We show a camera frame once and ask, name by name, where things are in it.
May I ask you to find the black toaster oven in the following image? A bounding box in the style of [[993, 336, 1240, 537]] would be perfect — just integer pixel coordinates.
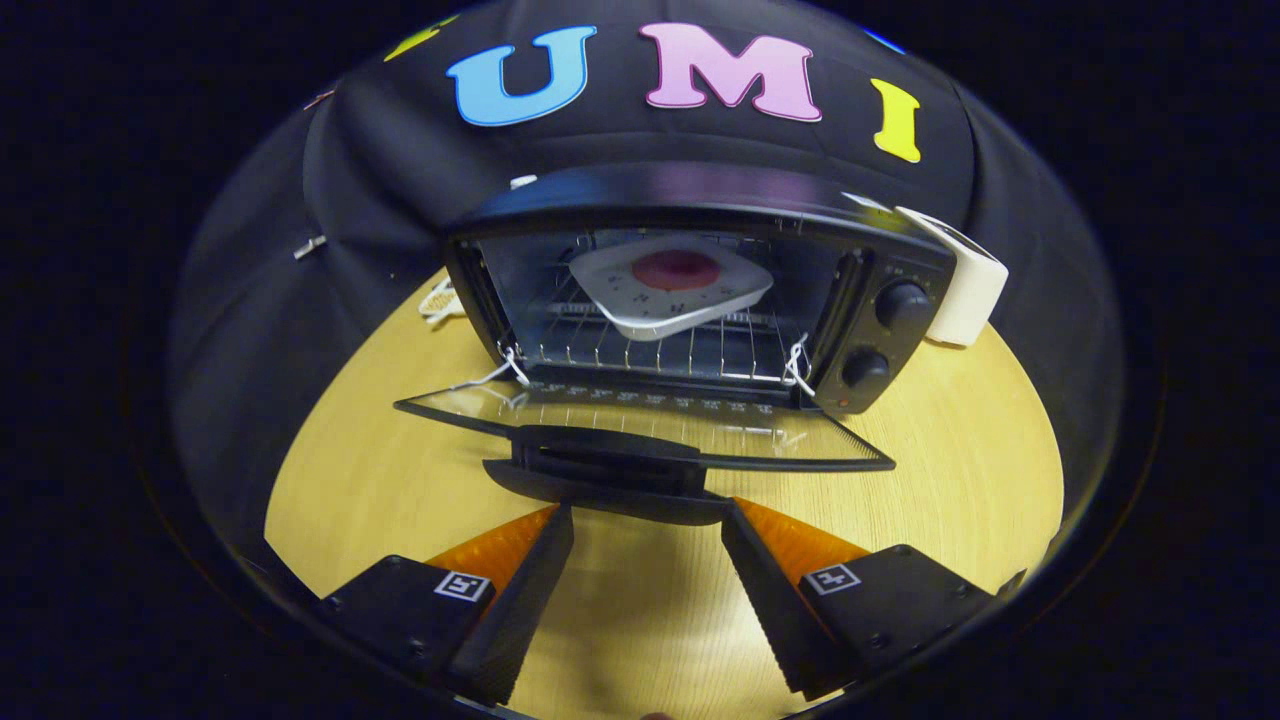
[[393, 163, 958, 526]]

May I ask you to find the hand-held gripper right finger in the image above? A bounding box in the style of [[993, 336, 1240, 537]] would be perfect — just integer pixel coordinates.
[[720, 497, 1001, 701]]

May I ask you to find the pink ham slice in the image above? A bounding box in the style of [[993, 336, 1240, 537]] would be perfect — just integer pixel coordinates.
[[631, 249, 723, 292]]

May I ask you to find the black backdrop cloth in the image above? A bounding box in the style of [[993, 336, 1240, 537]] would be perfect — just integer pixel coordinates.
[[165, 0, 1126, 561]]

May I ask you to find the white bread toaster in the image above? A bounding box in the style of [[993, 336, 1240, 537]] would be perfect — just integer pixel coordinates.
[[895, 205, 1009, 348]]

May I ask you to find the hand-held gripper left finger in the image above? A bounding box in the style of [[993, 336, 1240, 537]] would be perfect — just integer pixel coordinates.
[[320, 503, 576, 706]]

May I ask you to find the white square plate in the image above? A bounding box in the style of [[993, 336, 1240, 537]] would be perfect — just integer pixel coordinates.
[[568, 235, 776, 342]]

